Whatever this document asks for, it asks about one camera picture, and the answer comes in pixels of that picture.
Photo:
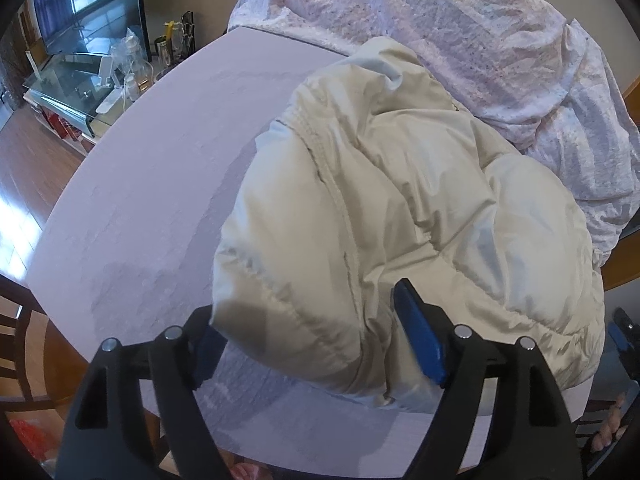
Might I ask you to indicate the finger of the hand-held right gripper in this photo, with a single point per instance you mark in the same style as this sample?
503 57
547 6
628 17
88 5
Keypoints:
625 332

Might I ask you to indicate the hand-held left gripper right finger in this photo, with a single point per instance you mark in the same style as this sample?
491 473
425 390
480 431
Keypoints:
420 335

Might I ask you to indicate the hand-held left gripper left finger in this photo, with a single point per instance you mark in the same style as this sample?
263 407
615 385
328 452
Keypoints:
206 355

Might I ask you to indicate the cream puffer jacket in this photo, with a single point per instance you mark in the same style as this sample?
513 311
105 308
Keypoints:
410 235

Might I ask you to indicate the red plastic bag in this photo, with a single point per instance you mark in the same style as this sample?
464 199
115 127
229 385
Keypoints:
30 440

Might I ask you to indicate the bed with purple sheet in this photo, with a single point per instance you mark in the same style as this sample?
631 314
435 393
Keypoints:
150 160

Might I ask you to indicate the glass television stand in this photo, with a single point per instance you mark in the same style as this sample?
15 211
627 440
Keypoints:
65 95

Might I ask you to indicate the white charger stand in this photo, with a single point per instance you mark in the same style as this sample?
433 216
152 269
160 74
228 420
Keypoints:
106 71

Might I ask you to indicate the metal cup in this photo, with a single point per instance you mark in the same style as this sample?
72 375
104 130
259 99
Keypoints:
163 52

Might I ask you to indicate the clear plastic bag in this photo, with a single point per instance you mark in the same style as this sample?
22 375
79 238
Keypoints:
129 57

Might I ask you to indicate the dark utensil holder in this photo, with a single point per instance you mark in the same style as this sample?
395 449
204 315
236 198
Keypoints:
186 35

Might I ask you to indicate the floral duvet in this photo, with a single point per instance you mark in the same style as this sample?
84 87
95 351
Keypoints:
400 5

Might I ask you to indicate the flat screen television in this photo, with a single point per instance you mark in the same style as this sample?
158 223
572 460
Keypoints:
85 5

